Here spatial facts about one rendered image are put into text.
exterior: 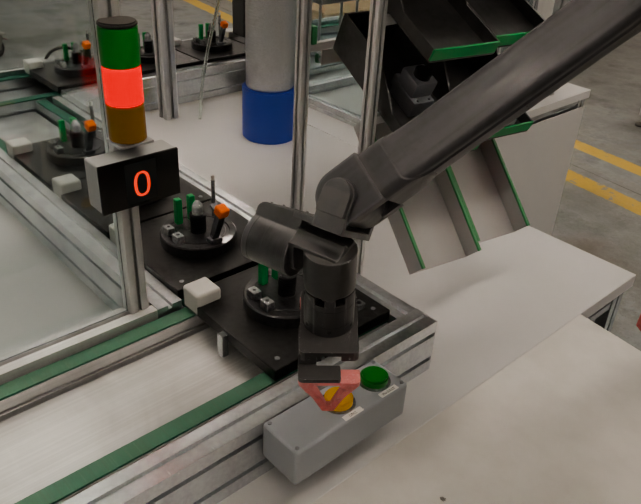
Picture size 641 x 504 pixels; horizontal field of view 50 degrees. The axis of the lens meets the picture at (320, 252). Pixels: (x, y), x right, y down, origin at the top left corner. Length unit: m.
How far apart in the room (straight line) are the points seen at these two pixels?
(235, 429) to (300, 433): 0.08
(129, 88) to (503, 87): 0.48
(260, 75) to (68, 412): 1.17
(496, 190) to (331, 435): 0.65
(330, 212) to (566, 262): 0.97
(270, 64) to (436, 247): 0.88
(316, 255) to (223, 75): 1.72
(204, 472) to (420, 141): 0.50
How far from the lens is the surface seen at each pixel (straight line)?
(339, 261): 0.71
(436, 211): 1.27
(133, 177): 0.98
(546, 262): 1.57
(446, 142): 0.69
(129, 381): 1.09
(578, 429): 1.18
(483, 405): 1.17
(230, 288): 1.17
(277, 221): 0.75
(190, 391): 1.06
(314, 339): 0.77
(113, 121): 0.96
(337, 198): 0.69
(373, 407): 0.98
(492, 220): 1.36
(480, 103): 0.69
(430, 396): 1.16
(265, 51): 1.93
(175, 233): 1.26
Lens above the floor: 1.63
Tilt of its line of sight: 31 degrees down
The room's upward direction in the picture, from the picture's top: 3 degrees clockwise
